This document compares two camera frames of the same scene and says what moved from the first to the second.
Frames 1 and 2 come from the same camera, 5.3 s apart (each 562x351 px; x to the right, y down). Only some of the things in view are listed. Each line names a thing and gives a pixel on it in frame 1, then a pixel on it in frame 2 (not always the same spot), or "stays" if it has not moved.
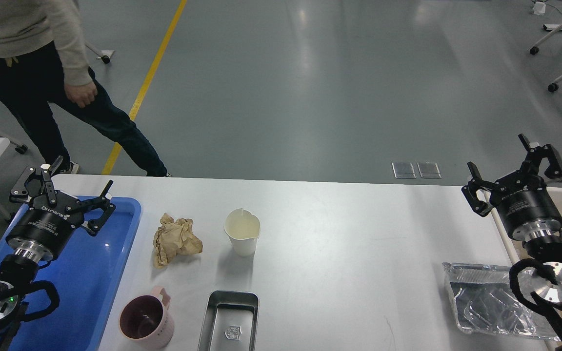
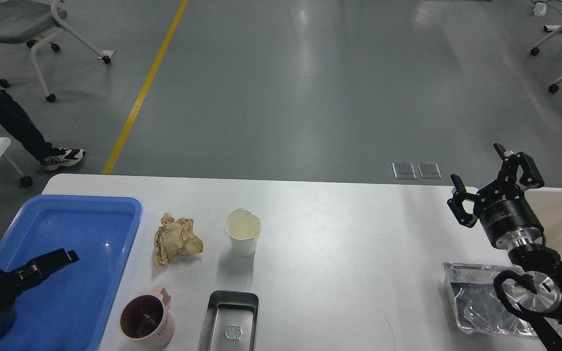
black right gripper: [523, 201] -> [505, 213]
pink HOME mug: [147, 319] stays
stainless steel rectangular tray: [230, 321] stays
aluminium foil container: [485, 301] stays
